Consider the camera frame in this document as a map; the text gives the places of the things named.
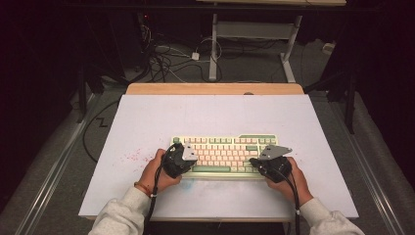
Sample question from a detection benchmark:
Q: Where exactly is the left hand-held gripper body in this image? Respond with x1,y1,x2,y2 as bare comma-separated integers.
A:
161,141,199,179

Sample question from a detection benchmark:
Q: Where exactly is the orange bracelet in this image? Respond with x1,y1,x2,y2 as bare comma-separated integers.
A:
133,181,155,199

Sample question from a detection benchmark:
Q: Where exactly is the metal floor rail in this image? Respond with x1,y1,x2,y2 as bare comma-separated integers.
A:
326,97,405,235
13,93,99,235

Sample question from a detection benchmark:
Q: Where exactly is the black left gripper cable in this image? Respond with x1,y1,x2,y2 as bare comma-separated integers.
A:
143,142,177,229

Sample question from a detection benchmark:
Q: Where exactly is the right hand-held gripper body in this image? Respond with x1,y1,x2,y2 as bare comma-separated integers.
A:
258,144,293,184

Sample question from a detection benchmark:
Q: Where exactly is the white metal desk frame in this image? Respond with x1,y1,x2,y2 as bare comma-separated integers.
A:
195,0,347,83

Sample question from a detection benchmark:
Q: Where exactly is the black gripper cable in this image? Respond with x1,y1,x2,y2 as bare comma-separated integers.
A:
143,142,177,229
272,165,301,235

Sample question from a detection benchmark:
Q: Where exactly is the black metal stand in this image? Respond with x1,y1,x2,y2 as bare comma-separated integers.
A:
304,65,358,135
76,65,106,124

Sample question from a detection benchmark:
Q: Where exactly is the tangle of floor cables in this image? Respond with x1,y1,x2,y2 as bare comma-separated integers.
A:
136,13,223,84

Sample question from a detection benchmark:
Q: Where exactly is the person's left hand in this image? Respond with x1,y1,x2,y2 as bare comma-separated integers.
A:
136,148,184,197

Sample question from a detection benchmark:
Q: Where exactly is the person's right hand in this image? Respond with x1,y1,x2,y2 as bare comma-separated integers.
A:
264,156,314,207

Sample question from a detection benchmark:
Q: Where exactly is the white table mat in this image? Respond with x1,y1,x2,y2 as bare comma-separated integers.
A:
78,94,359,219

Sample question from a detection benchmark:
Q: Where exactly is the black floor cable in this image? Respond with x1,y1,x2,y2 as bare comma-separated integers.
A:
81,99,120,165

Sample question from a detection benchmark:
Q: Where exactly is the cream and green keyboard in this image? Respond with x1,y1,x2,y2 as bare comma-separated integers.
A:
170,133,282,181

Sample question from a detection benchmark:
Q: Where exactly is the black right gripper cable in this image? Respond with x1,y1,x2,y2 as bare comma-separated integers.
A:
272,165,301,235

